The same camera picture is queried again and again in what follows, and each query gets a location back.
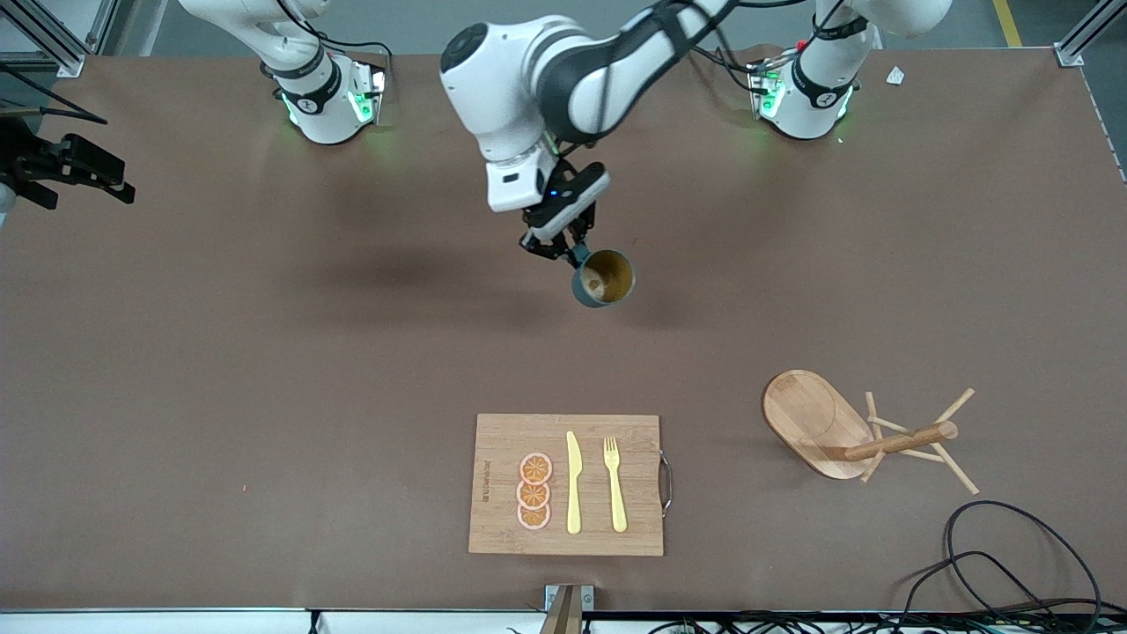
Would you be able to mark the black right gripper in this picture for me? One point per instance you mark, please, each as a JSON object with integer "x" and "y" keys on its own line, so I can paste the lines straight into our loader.
{"x": 33, "y": 162}

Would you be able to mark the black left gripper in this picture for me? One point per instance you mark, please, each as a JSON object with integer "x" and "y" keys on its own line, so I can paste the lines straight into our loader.
{"x": 548, "y": 242}

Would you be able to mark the teal ribbed mug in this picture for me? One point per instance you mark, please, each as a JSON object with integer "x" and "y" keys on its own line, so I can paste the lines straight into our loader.
{"x": 603, "y": 280}

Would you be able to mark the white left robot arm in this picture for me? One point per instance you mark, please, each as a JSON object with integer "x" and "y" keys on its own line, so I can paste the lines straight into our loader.
{"x": 519, "y": 79}

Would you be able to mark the wooden mug rack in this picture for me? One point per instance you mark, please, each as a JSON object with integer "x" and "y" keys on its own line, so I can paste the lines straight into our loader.
{"x": 810, "y": 418}

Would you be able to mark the wooden cutting board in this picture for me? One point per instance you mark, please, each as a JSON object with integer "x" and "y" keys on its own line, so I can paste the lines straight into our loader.
{"x": 563, "y": 423}

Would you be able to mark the orange slice toy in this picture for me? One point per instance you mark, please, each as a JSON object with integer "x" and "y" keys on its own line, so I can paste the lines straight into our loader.
{"x": 534, "y": 518}
{"x": 533, "y": 495}
{"x": 535, "y": 468}

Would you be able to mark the yellow plastic knife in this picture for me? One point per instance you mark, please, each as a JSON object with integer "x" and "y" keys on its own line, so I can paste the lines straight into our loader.
{"x": 574, "y": 484}

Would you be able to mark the yellow plastic fork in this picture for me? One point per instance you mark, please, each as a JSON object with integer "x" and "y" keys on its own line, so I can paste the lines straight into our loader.
{"x": 616, "y": 493}

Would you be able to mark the brown table cover sheet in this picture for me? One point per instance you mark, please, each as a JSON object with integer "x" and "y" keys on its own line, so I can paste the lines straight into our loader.
{"x": 264, "y": 352}

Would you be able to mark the white paper scrap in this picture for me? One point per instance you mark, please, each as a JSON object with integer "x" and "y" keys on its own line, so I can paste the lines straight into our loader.
{"x": 894, "y": 76}

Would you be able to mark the metal bracket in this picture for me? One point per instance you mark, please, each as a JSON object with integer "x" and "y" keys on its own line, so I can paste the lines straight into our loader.
{"x": 568, "y": 599}

